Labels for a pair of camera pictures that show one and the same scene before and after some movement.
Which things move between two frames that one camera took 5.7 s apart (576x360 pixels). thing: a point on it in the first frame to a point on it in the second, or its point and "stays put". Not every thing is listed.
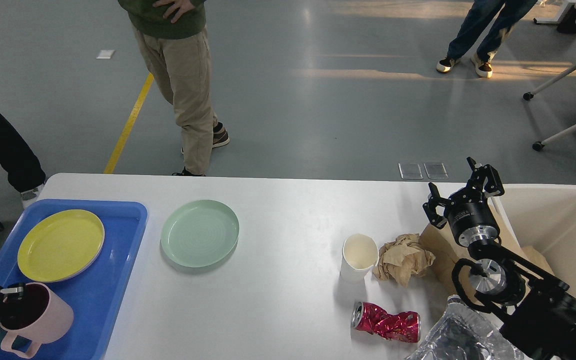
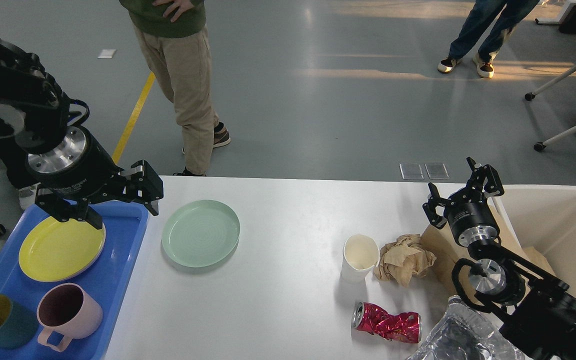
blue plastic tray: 97,295 stays put
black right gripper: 471,217 stays put
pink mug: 38,316 to 65,309
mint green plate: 200,233 stays put
